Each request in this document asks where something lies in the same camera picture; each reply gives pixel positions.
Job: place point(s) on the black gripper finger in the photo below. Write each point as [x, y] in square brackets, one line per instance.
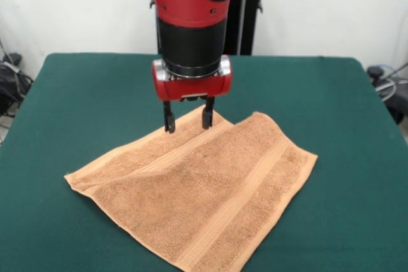
[169, 122]
[208, 117]

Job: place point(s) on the dark green tablecloth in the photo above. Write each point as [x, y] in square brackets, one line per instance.
[79, 109]

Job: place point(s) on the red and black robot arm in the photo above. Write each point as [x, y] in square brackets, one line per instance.
[191, 7]

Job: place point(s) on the orange terry towel white tag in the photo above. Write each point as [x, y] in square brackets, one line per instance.
[197, 195]

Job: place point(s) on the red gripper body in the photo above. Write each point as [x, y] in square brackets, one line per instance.
[191, 88]

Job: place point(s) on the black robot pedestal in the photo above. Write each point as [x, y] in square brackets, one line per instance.
[252, 14]

